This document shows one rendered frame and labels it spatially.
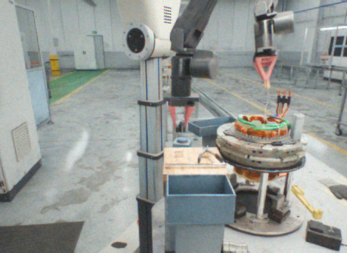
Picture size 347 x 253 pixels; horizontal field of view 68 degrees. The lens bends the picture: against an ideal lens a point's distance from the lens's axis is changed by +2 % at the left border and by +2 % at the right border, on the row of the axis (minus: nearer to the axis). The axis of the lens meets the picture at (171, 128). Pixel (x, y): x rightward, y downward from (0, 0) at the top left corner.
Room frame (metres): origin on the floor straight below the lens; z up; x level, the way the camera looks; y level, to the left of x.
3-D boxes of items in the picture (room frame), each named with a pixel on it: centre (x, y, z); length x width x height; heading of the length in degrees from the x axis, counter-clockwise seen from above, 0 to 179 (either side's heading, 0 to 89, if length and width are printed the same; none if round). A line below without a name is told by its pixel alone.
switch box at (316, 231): (0.71, -0.51, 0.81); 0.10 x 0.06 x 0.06; 63
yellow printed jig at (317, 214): (0.93, -0.56, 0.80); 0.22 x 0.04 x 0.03; 179
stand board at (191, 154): (0.74, -0.07, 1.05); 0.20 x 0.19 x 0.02; 1
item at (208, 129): (1.18, -0.21, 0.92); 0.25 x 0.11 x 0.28; 115
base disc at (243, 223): (0.91, -0.34, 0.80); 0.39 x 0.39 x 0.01
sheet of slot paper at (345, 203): (0.99, -0.79, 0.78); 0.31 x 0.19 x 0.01; 6
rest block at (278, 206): (0.82, -0.41, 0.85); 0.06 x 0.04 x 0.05; 132
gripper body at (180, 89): (0.72, -0.03, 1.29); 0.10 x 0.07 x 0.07; 92
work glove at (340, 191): (1.00, -0.77, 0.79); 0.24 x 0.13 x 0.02; 6
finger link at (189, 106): (0.72, -0.03, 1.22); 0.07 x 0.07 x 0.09; 2
